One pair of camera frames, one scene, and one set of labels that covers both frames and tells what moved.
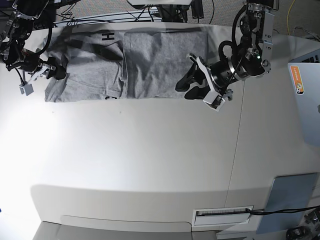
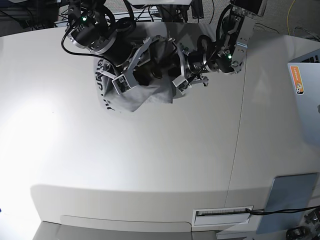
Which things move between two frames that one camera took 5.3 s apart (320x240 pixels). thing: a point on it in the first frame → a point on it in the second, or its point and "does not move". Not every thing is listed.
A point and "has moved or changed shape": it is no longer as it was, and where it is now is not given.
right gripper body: x=220 y=74 → x=193 y=64
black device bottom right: x=299 y=233 does not move
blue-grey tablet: x=287 y=192 does not move
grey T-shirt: x=106 y=64 has moved or changed shape
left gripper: x=32 y=70 → x=130 y=56
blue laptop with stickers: x=306 y=77 does not move
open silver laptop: x=312 y=57 does not move
